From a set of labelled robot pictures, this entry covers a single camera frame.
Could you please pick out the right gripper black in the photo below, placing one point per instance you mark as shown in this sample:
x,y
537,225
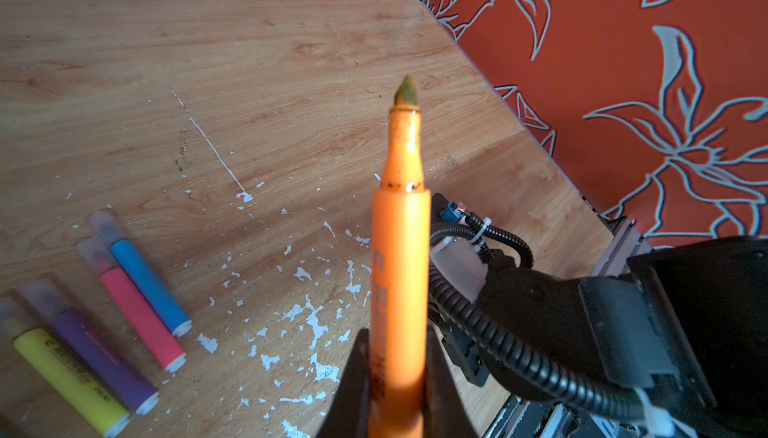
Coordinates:
x,y
444,413

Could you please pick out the orange marker pen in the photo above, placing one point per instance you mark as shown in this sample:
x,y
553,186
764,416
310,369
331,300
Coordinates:
x,y
400,258

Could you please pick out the blue marker pen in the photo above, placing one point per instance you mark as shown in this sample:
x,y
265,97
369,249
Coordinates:
x,y
141,273

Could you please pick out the purple marker pen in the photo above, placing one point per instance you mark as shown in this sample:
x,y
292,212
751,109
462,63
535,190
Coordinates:
x,y
122,378

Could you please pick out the pink marker pen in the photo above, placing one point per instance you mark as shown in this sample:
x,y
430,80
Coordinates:
x,y
143,318

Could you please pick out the yellow marker pen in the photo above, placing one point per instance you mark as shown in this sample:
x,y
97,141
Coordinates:
x,y
65,373

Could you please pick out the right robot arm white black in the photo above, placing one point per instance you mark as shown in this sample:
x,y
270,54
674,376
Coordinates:
x,y
683,329

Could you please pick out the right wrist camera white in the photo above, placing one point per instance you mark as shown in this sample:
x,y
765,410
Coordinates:
x,y
455,257

